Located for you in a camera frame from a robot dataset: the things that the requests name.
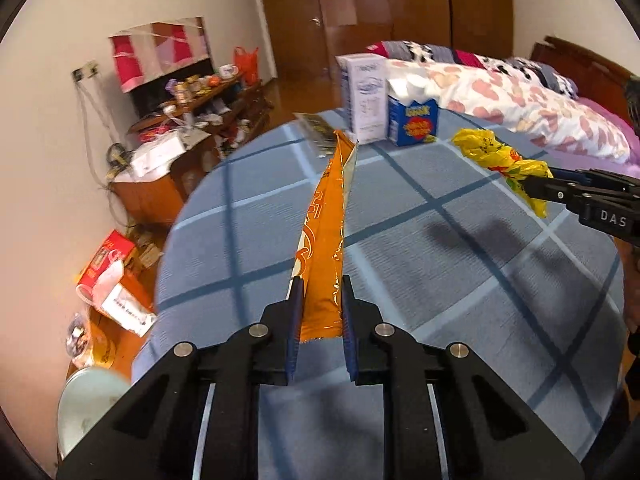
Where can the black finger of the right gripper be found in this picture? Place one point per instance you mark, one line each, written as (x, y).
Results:
(593, 184)

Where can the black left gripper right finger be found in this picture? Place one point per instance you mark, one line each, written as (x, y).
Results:
(447, 414)

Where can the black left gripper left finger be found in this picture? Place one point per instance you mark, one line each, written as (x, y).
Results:
(195, 412)

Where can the yellow foil wrapper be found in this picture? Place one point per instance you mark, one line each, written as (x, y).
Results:
(483, 148)

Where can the orange snack packet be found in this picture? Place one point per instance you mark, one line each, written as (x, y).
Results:
(319, 254)

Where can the pink heart patterned quilt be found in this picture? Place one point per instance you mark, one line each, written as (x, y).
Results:
(545, 117)

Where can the wooden headboard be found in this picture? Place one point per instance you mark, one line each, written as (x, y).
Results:
(597, 78)

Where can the light blue enamel basin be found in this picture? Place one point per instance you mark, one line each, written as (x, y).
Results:
(88, 394)

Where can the black white cow pillow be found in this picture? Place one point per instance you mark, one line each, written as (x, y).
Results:
(521, 68)

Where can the yellow cup with plastic bag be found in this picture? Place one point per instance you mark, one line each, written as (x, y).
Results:
(87, 345)

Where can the white paper bag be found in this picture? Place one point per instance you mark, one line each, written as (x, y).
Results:
(118, 295)

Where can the small blue carton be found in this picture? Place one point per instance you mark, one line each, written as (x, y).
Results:
(412, 113)

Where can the red gift box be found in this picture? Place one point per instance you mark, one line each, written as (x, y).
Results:
(114, 247)

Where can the tall white carton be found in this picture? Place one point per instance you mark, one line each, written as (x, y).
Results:
(364, 95)

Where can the dark flat snack packet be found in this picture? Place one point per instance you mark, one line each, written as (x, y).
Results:
(318, 132)

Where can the white box on cabinet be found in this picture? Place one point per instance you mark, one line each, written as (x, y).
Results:
(155, 154)

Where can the wooden tv cabinet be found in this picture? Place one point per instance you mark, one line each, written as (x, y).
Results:
(212, 127)

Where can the wooden door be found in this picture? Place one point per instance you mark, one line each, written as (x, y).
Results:
(297, 38)

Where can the orange plastic bag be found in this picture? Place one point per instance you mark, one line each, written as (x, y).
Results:
(248, 65)

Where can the white mug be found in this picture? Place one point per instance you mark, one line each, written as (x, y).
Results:
(228, 71)

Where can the red white patchwork cloth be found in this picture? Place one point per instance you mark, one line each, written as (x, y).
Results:
(147, 52)

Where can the wall power socket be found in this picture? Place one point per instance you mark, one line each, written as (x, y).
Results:
(88, 70)

